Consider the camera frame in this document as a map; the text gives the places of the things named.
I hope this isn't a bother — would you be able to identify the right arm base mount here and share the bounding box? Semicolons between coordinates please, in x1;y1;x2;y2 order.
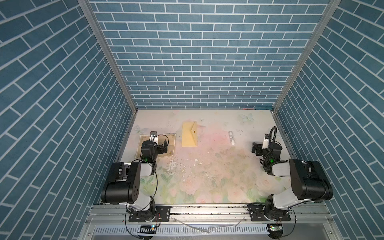
246;203;291;222

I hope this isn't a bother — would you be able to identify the white vented cable duct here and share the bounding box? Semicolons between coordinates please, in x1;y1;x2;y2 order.
94;224;270;237

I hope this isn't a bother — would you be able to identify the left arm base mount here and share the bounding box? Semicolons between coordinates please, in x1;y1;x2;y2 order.
128;205;171;223

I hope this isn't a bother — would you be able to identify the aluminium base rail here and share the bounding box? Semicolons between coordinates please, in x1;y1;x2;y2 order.
79;203;342;240

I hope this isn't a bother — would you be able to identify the black corrugated cable hose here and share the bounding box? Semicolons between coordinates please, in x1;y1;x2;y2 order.
268;125;278;144

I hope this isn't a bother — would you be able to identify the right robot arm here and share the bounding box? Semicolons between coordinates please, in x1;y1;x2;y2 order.
251;140;333;220

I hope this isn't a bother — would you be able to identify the white glue stick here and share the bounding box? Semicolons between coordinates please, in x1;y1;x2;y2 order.
229;131;236;146

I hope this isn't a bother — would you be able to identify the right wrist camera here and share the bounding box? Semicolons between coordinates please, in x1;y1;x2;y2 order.
262;134;270;149

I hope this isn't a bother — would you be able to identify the yellow envelope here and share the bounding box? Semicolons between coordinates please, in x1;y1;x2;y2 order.
182;121;198;147

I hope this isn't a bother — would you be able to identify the cream letter paper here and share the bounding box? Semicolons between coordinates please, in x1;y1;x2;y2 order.
135;134;176;158

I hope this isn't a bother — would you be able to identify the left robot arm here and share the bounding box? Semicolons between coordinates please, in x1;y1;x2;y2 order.
101;136;169;214

